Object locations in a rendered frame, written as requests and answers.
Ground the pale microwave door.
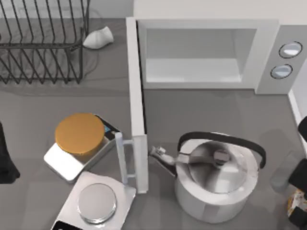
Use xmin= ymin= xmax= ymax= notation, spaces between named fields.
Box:
xmin=125 ymin=17 xmax=150 ymax=195

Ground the white crumpled bag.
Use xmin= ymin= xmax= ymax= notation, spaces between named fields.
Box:
xmin=82 ymin=26 xmax=115 ymax=50

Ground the silver scale with blue display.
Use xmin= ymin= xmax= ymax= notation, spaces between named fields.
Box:
xmin=43 ymin=114 xmax=122 ymax=184

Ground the silver kettle with black handle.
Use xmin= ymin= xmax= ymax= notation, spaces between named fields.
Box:
xmin=148 ymin=131 xmax=267 ymax=225

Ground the dark wire dish rack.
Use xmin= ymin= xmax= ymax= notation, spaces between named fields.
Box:
xmin=0 ymin=0 xmax=91 ymax=85

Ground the round microwave knob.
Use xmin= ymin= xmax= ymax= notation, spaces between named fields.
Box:
xmin=278 ymin=41 xmax=304 ymax=59
xmin=270 ymin=63 xmax=294 ymax=80

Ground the orange round bread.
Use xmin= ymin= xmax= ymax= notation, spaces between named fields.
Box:
xmin=54 ymin=113 xmax=106 ymax=159

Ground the pale microwave door handle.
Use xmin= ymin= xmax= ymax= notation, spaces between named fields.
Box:
xmin=114 ymin=132 xmax=136 ymax=186

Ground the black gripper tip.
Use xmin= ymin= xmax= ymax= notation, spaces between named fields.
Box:
xmin=0 ymin=122 xmax=21 ymax=185

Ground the silver scale with round plate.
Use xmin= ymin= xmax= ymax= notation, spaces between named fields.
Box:
xmin=49 ymin=171 xmax=138 ymax=230

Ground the yellow and white can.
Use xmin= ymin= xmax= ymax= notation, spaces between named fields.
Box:
xmin=287 ymin=187 xmax=307 ymax=218

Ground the pale microwave oven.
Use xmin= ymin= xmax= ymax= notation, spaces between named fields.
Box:
xmin=133 ymin=0 xmax=307 ymax=95

